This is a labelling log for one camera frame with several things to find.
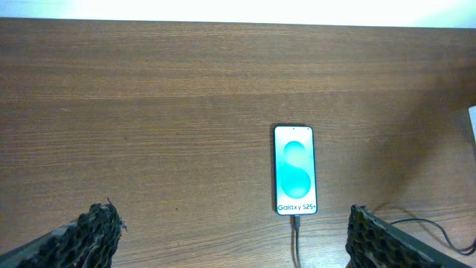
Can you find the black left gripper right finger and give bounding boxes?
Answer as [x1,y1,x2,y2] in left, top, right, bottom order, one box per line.
[345,205,466,268]

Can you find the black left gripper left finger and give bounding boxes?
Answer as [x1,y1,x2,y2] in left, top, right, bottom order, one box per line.
[1,202,126,268]

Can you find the black USB charging cable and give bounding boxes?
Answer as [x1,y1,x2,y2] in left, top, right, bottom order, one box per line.
[290,214,476,268]

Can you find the blue Galaxy smartphone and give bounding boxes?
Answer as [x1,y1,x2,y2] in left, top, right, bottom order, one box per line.
[273,125,318,215]

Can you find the white power strip red switches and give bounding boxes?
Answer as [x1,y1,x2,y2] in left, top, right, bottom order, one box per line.
[468,106,476,141]

